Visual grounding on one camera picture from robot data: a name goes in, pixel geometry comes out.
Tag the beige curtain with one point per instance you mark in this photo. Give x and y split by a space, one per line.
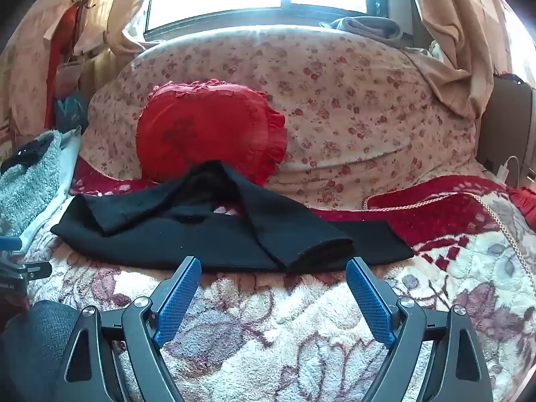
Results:
456 29
113 12

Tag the blue bag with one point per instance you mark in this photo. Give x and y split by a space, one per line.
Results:
71 111

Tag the red and white floral blanket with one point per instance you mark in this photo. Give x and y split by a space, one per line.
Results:
293 335

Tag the beige floral quilt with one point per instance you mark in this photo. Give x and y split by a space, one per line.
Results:
343 104

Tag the brown wooden panel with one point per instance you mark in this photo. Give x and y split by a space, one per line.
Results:
511 121

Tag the black cloth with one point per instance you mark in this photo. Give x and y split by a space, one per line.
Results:
25 153

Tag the red heart-shaped ruffled pillow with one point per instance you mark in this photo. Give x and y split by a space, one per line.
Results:
201 130

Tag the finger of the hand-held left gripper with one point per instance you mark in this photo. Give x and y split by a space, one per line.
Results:
35 269
10 243

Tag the person's leg in dark jeans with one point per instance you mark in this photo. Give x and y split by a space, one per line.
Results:
33 343

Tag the white charger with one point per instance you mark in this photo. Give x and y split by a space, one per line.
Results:
504 171

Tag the grey fleece garment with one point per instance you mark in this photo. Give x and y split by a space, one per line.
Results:
29 192

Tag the red hanging cloth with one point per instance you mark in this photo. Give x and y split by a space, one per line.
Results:
69 25

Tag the black pants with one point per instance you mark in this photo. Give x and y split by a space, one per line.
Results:
234 234

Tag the grey folded cloth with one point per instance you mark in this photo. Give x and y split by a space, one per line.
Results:
364 27

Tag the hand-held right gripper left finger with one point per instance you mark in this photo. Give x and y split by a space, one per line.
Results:
180 297

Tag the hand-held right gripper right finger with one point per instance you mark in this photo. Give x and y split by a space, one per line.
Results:
368 297

